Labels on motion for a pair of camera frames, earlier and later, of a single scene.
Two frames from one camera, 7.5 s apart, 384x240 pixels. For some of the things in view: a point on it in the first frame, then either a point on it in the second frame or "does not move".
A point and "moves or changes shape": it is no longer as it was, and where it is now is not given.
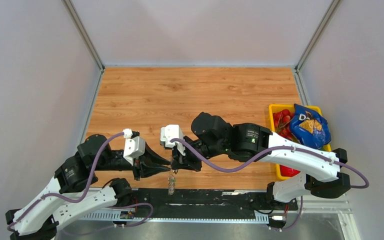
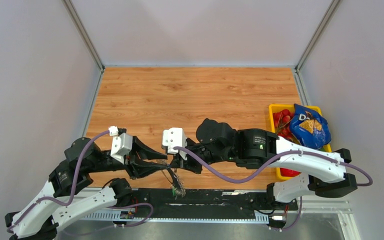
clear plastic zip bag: x=171 y=183 moves or changes shape
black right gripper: x=186 y=162 does not move
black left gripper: x=147 y=165 does not move
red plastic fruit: x=285 y=171 does not move
